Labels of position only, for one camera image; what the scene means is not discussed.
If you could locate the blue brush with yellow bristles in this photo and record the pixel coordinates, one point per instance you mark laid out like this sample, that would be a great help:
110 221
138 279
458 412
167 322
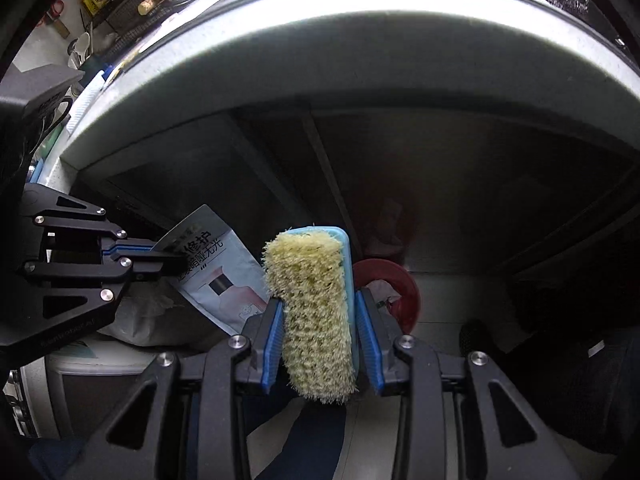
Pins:
310 310

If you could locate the crumpled clear plastic sack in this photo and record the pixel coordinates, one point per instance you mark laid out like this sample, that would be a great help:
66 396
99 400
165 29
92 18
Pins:
145 315

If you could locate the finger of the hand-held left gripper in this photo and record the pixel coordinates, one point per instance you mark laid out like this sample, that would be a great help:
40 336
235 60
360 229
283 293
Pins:
75 272
75 222

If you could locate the white ceramic spoon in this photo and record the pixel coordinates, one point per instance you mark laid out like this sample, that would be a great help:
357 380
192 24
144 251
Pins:
79 50

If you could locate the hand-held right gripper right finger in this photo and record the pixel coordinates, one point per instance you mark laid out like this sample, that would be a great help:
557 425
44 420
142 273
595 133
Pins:
370 345

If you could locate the red trash bin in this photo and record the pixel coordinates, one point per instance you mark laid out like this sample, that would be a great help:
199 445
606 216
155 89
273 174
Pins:
405 295

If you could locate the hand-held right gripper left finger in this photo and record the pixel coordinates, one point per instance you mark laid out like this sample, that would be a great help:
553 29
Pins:
272 350

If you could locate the pale yellow root vegetable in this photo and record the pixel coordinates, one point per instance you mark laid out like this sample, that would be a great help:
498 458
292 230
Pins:
151 5

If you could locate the grey and white pouch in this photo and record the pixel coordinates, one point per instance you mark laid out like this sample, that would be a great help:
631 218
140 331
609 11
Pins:
220 270

